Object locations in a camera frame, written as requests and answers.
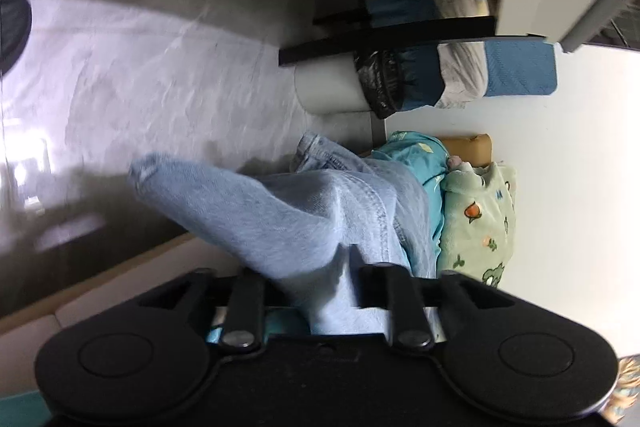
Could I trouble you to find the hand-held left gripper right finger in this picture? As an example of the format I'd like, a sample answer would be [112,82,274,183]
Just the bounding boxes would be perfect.
[349,246,517,354]

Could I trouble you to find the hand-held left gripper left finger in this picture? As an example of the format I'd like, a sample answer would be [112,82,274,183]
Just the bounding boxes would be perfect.
[137,267,267,355]

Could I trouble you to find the light blue jeans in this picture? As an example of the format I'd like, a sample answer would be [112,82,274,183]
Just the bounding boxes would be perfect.
[127,132,444,337]

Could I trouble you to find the blue and grey clothes pile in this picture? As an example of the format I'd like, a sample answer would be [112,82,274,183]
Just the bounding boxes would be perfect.
[385,0,491,108]

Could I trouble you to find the green printed fleece blanket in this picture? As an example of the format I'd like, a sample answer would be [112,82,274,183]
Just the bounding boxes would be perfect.
[436,159,518,291]

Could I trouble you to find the black trash bag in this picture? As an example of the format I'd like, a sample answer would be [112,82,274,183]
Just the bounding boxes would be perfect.
[354,49,407,120]

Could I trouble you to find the white round bin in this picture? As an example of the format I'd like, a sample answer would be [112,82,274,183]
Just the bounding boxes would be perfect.
[294,62,375,116]

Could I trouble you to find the patterned cloth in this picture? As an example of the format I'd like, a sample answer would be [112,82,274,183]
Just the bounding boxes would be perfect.
[607,354,640,426]

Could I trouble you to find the large blue quilted cushion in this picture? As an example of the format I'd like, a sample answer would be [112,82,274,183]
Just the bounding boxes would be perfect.
[482,38,559,98]

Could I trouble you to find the dark barred window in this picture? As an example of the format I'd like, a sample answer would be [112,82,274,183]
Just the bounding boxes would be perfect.
[587,0,640,54]

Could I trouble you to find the dark round object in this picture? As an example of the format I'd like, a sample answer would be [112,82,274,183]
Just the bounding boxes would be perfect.
[0,0,34,76]

